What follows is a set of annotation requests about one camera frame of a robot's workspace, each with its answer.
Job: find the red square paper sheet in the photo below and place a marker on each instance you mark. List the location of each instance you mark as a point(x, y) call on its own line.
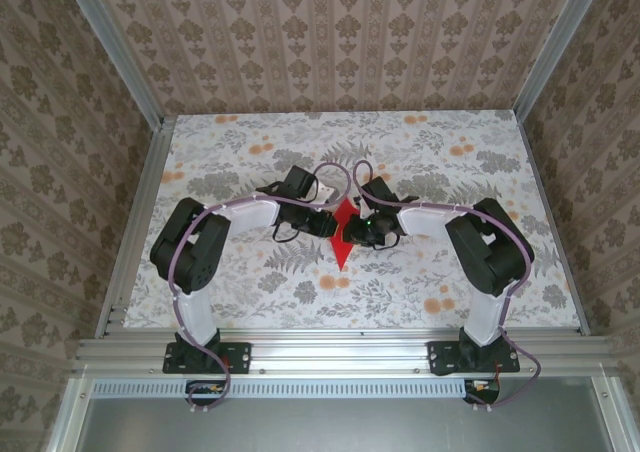
point(342, 252)

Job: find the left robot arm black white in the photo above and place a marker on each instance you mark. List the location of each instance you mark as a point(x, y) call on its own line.
point(190, 252)

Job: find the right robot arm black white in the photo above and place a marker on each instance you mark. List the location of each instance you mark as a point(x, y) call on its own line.
point(487, 247)

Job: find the grey metal sheet panel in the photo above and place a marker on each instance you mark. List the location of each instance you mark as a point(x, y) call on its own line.
point(325, 427)

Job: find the floral printed table mat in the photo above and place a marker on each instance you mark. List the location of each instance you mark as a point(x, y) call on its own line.
point(400, 282)

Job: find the aluminium table cross beam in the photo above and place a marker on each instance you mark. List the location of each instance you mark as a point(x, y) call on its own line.
point(340, 354)

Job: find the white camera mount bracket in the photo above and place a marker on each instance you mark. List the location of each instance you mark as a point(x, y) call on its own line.
point(324, 190)

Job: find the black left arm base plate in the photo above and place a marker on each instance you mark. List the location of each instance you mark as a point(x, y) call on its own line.
point(235, 357)

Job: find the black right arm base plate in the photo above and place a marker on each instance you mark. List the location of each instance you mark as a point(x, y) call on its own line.
point(440, 367)

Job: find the aluminium table side rail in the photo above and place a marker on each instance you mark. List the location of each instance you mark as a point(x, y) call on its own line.
point(552, 222)
point(145, 207)

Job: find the aluminium upright post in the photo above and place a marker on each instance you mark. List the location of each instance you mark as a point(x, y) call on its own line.
point(114, 47)
point(555, 47)

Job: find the aluminium lower frame rail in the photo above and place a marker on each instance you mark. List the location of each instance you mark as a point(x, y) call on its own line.
point(612, 422)
point(67, 422)

